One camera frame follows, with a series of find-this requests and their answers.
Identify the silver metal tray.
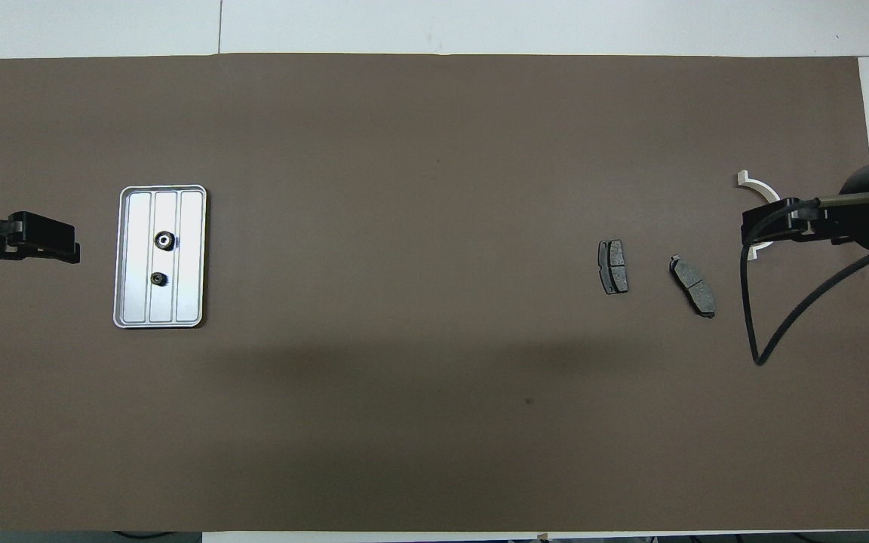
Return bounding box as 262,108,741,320
112,185,207,330

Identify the angled grey brake pad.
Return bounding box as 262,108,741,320
668,255,717,319

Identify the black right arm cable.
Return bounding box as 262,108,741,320
740,195,869,367

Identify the rectangular grey brake pad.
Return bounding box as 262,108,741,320
597,239,629,295

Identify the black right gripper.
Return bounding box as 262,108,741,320
742,155,869,252

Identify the white curved plastic bracket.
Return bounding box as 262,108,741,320
736,170,782,261

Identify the brown table mat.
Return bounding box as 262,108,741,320
0,54,869,532

